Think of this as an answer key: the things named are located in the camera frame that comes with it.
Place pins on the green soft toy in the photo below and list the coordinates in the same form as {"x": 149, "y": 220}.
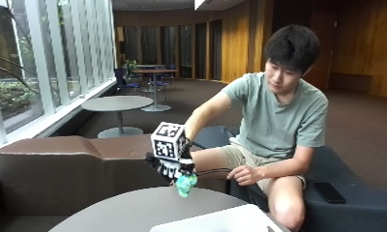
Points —
{"x": 185, "y": 185}

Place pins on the white marker cube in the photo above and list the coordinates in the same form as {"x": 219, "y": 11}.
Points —
{"x": 167, "y": 141}

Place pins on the white flat box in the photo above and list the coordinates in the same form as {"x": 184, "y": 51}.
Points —
{"x": 219, "y": 220}

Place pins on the the person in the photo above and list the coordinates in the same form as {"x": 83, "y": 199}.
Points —
{"x": 279, "y": 122}

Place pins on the brown leather bench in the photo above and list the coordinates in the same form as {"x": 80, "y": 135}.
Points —
{"x": 72, "y": 167}

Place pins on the black smartphone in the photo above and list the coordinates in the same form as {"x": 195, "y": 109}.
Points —
{"x": 328, "y": 192}

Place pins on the grey round low table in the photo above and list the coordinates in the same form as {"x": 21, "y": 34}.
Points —
{"x": 116, "y": 103}

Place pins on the blue chair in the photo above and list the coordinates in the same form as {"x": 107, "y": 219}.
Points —
{"x": 161, "y": 82}
{"x": 123, "y": 80}

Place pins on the dark blue sofa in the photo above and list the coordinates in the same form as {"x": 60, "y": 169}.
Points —
{"x": 356, "y": 206}

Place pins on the wooden round high table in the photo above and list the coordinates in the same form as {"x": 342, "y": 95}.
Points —
{"x": 155, "y": 71}

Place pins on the green potted plant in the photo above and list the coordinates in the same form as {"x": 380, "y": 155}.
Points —
{"x": 129, "y": 66}

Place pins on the white ceiling light panel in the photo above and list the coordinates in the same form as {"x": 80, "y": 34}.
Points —
{"x": 199, "y": 4}

